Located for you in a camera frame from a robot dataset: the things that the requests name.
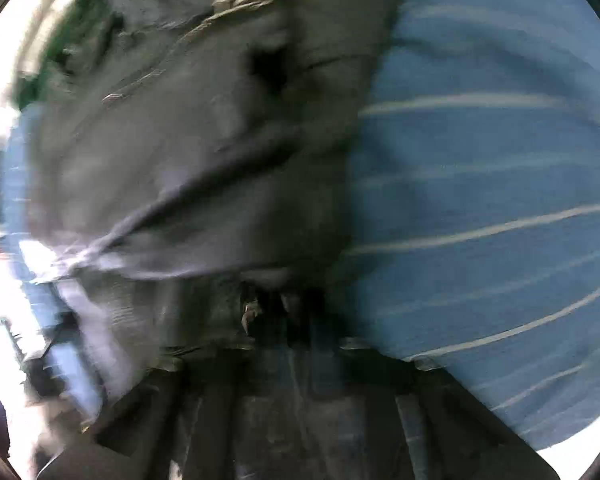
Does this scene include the blue striped plaid blanket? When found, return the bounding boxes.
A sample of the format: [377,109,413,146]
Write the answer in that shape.
[0,0,600,456]

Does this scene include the black leather jacket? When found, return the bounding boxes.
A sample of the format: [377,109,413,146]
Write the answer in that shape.
[25,0,406,461]

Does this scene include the dark green garment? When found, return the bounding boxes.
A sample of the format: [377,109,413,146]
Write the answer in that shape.
[15,0,121,111]

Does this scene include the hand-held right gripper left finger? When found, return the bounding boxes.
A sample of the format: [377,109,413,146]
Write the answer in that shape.
[35,282,288,480]

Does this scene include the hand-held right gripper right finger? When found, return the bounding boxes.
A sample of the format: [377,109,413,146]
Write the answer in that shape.
[287,282,561,480]

